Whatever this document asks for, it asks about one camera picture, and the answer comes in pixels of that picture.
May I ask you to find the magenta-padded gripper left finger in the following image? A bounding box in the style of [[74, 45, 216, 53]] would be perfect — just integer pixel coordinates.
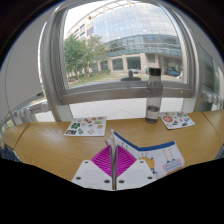
[[71, 143, 114, 191]]

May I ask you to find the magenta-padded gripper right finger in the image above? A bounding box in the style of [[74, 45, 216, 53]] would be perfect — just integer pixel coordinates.
[[115, 144, 158, 191]]

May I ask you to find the large white sticker sheet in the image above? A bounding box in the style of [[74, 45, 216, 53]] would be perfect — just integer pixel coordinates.
[[63, 115, 108, 137]]

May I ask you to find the sticker sheet with red circle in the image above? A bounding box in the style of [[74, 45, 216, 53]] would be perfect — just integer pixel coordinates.
[[159, 111, 196, 130]]

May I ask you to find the clear grey water bottle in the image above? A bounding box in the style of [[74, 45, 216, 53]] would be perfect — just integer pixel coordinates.
[[144, 67, 164, 125]]

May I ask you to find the green tree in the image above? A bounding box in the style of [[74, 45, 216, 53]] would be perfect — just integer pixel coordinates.
[[63, 33, 108, 81]]

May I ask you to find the glass office building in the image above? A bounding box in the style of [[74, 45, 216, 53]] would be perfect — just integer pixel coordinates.
[[66, 1, 184, 76]]

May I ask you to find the white window frame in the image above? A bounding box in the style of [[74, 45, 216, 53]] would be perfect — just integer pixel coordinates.
[[39, 0, 201, 123]]

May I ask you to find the white wall socket trunking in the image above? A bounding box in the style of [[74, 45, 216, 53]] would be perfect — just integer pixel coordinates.
[[9, 99, 51, 124], [199, 90, 224, 109]]

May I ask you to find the black window handle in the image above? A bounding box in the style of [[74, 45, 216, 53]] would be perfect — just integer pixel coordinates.
[[120, 70, 142, 82]]

